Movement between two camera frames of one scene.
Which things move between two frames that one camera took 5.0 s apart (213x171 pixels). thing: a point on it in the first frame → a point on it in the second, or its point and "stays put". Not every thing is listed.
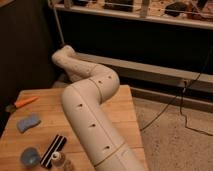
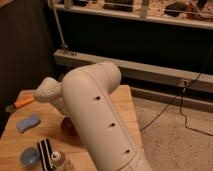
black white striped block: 55,146 → 46,154
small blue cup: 30,157 stays put
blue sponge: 26,123 stays put
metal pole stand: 57,22 stays put
